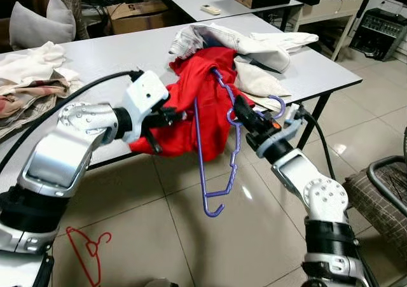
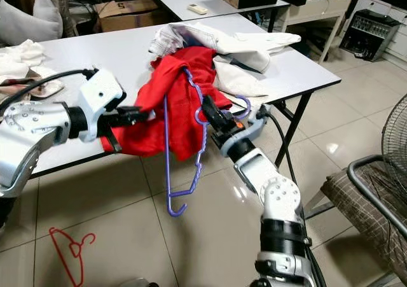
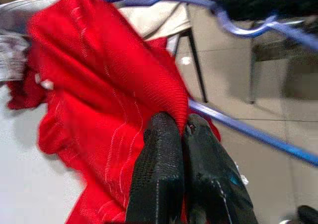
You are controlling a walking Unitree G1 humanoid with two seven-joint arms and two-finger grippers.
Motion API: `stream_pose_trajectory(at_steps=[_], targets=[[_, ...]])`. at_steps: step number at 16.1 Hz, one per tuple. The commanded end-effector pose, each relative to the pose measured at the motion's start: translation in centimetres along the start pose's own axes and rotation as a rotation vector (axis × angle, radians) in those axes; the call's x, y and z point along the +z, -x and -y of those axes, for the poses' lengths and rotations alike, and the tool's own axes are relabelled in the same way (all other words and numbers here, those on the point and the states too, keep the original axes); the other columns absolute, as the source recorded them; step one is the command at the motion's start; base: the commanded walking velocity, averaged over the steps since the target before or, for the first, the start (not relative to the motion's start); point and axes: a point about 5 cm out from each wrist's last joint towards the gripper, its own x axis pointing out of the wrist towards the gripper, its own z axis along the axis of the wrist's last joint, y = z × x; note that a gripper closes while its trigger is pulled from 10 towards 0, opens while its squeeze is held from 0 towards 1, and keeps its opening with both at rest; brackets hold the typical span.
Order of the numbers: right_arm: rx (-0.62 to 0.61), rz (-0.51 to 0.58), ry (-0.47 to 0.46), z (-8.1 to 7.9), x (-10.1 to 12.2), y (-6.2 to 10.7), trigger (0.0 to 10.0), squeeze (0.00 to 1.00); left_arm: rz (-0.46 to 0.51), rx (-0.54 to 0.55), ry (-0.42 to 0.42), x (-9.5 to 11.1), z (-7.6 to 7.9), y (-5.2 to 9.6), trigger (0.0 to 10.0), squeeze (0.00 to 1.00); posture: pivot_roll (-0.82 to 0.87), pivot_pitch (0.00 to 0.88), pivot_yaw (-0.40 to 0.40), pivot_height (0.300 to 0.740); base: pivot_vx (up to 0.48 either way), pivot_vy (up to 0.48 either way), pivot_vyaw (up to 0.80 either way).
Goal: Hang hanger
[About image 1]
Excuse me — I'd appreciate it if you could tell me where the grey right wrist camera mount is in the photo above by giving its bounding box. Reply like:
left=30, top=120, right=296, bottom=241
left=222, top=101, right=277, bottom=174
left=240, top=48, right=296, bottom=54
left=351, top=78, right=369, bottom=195
left=254, top=109, right=306, bottom=154

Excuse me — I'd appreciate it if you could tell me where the white garment with plaid trim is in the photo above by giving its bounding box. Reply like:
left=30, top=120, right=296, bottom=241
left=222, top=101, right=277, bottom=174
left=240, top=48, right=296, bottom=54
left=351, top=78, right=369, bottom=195
left=0, top=67, right=85, bottom=109

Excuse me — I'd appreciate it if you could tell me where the grey robot foot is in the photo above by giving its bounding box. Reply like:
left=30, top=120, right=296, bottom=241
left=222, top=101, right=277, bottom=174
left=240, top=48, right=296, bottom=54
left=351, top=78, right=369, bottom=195
left=143, top=277, right=180, bottom=287

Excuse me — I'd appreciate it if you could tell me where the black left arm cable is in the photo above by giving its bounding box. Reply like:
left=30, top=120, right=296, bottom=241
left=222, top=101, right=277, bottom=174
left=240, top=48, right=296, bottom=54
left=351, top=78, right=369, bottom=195
left=0, top=69, right=142, bottom=173

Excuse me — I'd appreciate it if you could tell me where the open brown cardboard box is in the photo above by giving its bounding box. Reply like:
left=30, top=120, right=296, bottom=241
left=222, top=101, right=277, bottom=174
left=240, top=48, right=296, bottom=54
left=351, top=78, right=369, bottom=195
left=107, top=0, right=172, bottom=35

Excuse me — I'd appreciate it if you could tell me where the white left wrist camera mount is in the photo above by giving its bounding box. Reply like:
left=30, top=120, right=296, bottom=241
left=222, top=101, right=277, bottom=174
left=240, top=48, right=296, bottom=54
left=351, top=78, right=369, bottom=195
left=122, top=69, right=170, bottom=144

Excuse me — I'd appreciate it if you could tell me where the brown cushioned metal chair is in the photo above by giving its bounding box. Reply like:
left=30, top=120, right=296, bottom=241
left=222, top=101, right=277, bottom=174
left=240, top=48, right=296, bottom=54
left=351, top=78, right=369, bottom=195
left=343, top=155, right=407, bottom=259

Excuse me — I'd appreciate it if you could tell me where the grey pillow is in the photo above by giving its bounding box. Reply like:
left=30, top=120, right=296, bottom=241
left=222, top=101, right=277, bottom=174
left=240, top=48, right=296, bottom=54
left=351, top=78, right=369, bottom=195
left=9, top=0, right=77, bottom=50

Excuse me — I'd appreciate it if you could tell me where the black audio mixer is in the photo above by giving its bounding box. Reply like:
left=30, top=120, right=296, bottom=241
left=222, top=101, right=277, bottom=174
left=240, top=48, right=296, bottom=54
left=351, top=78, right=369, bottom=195
left=350, top=8, right=407, bottom=62

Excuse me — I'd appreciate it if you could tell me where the red shirt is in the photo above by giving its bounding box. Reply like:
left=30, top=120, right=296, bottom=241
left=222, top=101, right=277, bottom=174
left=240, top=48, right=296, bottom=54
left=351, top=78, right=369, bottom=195
left=129, top=45, right=268, bottom=162

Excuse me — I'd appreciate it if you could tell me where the red wire hanger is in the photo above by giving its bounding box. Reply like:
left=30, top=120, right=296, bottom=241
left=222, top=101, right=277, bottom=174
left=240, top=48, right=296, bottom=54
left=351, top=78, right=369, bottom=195
left=66, top=227, right=113, bottom=287

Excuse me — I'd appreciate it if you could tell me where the cream knit cloth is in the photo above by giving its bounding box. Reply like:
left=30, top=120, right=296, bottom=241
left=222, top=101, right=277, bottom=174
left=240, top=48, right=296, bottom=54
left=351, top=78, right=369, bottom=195
left=0, top=42, right=67, bottom=84

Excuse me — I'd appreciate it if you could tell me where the cream jacket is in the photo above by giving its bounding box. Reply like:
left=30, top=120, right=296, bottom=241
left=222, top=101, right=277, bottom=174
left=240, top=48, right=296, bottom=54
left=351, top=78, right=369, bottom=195
left=169, top=23, right=320, bottom=98

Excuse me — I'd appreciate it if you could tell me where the white remote control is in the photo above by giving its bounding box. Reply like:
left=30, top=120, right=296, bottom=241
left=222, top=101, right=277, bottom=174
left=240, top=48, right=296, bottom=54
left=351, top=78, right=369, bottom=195
left=201, top=4, right=223, bottom=16

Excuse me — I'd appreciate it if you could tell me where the black metal table leg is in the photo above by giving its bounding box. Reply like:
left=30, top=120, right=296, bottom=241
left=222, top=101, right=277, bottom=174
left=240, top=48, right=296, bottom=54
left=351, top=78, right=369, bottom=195
left=294, top=93, right=331, bottom=151

